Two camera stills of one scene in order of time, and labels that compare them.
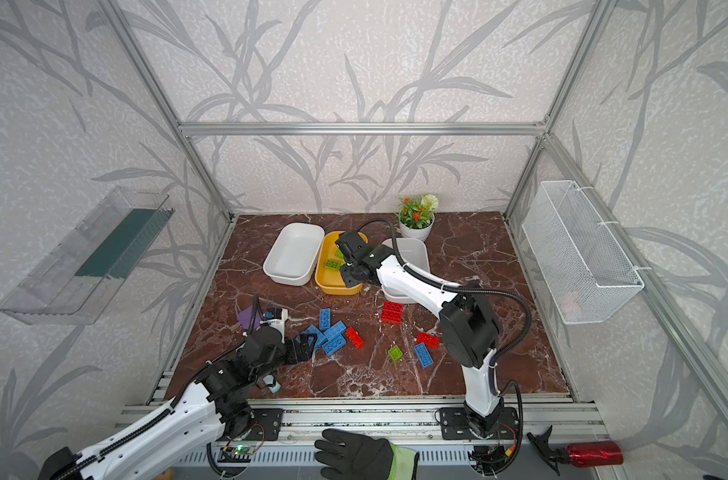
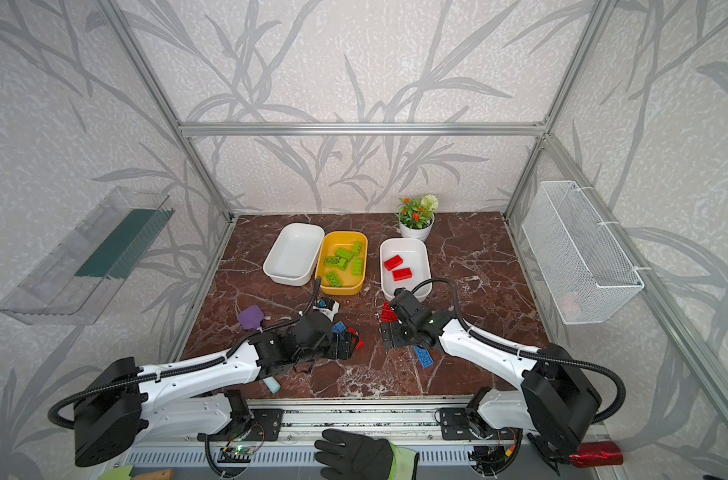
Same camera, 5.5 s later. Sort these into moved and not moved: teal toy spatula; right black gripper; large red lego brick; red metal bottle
Moved: right black gripper
Not moved: large red lego brick; red metal bottle; teal toy spatula
